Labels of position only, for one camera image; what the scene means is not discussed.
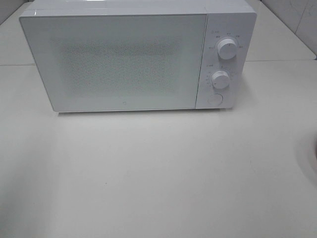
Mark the round white door button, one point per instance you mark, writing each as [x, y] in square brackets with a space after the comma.
[215, 100]

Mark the white timer knob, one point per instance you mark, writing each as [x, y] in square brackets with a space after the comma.
[220, 79]

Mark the white microwave door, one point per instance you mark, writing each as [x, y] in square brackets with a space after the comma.
[118, 63]

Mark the white microwave oven body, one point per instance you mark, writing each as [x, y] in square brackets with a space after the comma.
[225, 18]

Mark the upper white power knob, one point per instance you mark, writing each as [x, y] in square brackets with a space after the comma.
[227, 48]

